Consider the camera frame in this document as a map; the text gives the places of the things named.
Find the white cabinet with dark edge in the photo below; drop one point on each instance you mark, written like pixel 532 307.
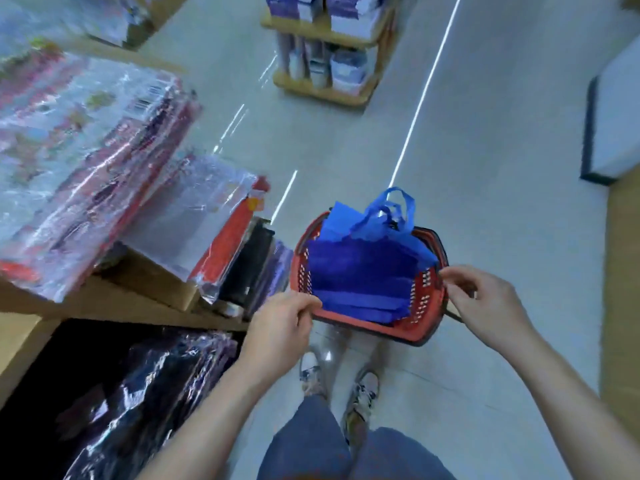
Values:
pixel 615 115

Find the person's left leg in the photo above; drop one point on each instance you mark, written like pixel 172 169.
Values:
pixel 305 445

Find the person's left hand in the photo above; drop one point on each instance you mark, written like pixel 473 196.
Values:
pixel 275 335

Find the wooden shelf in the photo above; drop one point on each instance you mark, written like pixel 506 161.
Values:
pixel 60 305

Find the person's left forearm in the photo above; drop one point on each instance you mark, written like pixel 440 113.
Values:
pixel 200 430

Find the black A5 notebook pack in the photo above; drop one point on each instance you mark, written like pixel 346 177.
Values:
pixel 245 270

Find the red packaged goods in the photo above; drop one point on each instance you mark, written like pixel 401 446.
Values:
pixel 70 165

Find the person's leg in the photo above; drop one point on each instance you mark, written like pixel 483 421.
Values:
pixel 400 457
pixel 305 445

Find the red shopping basket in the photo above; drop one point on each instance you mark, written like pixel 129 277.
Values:
pixel 425 320

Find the person's right hand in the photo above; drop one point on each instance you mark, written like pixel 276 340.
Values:
pixel 492 310

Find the person's right leg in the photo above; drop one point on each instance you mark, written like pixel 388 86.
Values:
pixel 400 457

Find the brown cardboard box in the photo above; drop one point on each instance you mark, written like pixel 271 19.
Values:
pixel 150 280

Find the person's right shoe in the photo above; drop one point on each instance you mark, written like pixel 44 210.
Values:
pixel 362 400

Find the heap of blue bags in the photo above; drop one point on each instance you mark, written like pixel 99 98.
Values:
pixel 365 270

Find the black wrapped bags group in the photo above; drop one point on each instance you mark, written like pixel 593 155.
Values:
pixel 110 405

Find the white plastic box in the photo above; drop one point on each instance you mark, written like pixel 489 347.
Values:
pixel 348 73

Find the person's right forearm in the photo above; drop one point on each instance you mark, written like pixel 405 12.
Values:
pixel 580 415

